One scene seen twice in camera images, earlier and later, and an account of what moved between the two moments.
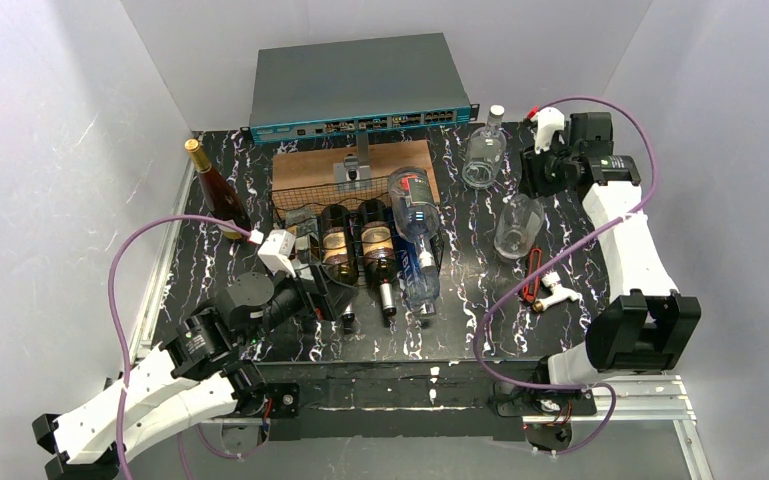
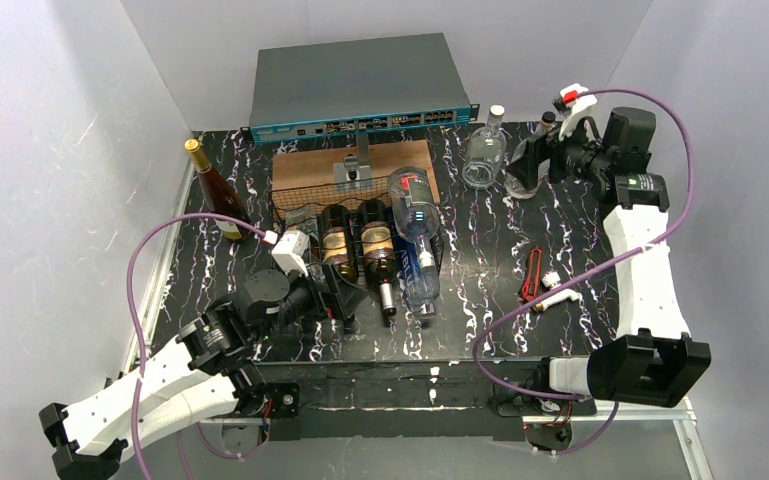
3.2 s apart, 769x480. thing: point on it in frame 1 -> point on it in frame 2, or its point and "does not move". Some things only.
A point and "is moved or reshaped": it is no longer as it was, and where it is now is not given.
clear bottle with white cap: (485, 152) does not move
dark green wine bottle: (337, 255) does not move
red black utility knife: (530, 292) does not move
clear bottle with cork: (519, 224) is moved or reshaped
